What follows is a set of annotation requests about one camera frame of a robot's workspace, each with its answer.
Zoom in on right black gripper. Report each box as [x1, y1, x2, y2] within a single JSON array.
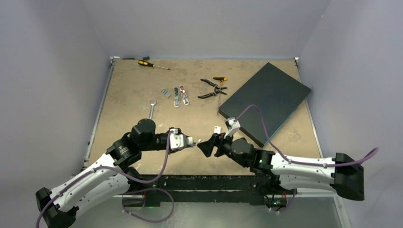
[[198, 129, 249, 167]]

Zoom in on red silver stapler insert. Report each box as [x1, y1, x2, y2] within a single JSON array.
[[179, 85, 190, 105]]

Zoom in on silver stapler magazine tray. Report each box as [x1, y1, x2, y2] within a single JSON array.
[[174, 86, 180, 108]]

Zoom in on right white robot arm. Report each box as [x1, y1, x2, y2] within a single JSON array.
[[197, 133, 365, 201]]

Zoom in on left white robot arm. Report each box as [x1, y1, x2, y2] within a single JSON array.
[[35, 119, 196, 228]]

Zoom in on small white box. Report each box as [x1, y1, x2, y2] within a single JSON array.
[[214, 126, 221, 134]]

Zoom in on silver open-end wrench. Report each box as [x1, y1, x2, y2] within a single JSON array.
[[148, 100, 157, 119]]

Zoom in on silver staple strip block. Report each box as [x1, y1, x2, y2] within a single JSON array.
[[161, 89, 171, 98]]

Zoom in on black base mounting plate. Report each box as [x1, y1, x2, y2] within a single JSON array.
[[129, 175, 295, 207]]

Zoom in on small yellow black screwdriver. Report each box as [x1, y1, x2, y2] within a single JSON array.
[[213, 77, 227, 85]]

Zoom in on black flat box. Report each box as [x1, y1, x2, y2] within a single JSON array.
[[219, 63, 311, 147]]

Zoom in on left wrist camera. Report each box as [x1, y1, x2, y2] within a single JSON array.
[[169, 128, 186, 151]]

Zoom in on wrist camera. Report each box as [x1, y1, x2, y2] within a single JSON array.
[[224, 117, 240, 138], [169, 128, 186, 151]]

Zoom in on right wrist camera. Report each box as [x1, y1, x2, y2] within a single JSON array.
[[224, 117, 240, 138]]

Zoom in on black handled pliers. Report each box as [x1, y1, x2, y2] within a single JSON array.
[[197, 78, 228, 99]]

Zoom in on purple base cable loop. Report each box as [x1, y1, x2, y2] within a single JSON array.
[[121, 187, 175, 223]]

